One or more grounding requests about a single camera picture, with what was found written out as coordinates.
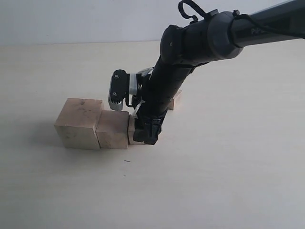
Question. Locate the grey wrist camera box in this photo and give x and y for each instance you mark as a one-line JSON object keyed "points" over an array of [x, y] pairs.
{"points": [[119, 87]]}

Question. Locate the medium wooden cube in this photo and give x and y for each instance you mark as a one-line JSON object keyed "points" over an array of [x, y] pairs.
{"points": [[112, 129]]}

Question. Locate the large wooden cube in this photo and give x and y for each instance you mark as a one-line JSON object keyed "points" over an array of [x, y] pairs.
{"points": [[77, 122]]}

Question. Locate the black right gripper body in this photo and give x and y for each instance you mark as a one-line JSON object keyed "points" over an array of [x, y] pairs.
{"points": [[152, 93]]}

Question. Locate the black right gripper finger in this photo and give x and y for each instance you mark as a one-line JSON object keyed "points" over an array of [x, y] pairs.
{"points": [[139, 132], [152, 128]]}

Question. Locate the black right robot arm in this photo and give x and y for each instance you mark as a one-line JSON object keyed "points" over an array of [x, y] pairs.
{"points": [[218, 36]]}

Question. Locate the small wooden block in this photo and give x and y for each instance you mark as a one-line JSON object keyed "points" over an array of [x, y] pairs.
{"points": [[131, 130]]}

